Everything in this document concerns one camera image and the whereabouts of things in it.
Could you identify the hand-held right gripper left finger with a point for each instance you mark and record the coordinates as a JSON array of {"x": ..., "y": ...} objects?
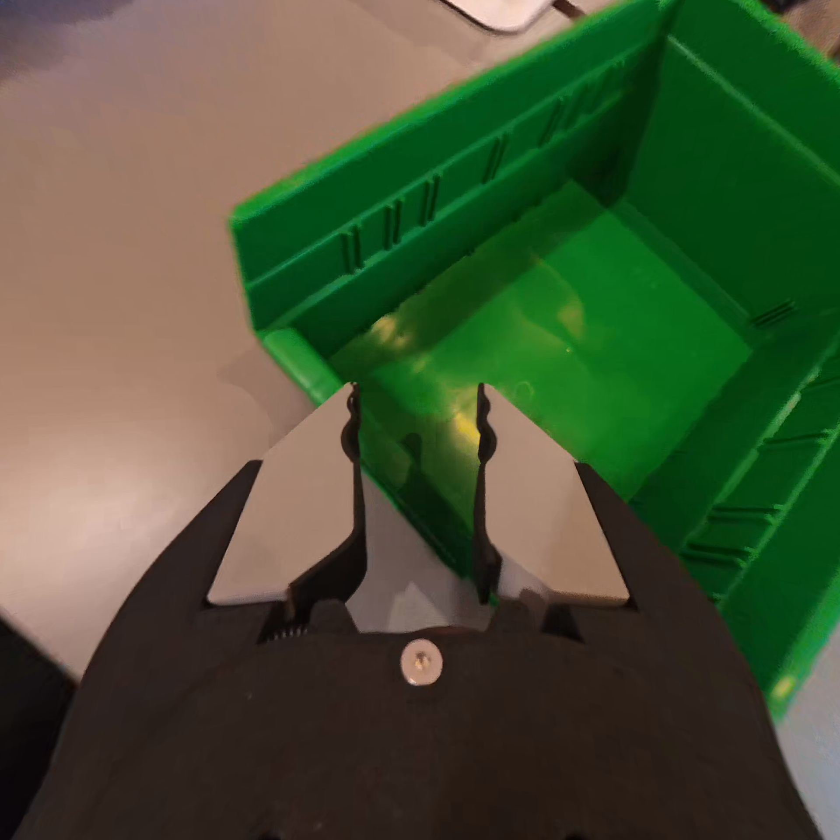
[{"x": 295, "y": 525}]

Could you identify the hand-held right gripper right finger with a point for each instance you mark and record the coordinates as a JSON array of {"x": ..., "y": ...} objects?
[{"x": 551, "y": 525}]

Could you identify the green plastic bin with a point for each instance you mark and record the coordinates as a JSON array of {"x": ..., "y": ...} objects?
[{"x": 590, "y": 328}]

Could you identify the white stand base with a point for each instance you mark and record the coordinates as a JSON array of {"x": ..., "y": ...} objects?
[{"x": 499, "y": 10}]

